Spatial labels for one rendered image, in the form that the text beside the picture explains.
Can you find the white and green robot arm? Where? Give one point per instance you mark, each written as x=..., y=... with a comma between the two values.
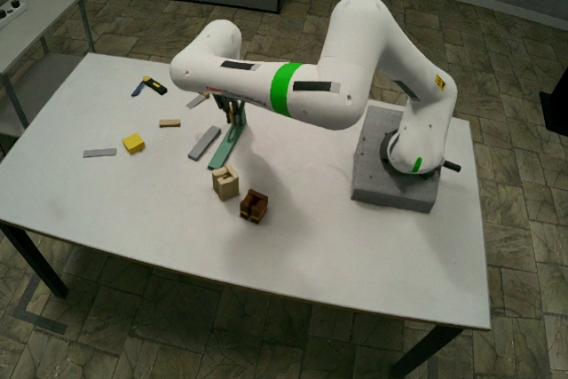
x=333, y=94

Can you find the yellow block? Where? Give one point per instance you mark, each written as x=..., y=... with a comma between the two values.
x=133, y=143

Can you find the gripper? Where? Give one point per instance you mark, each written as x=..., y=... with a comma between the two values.
x=223, y=102

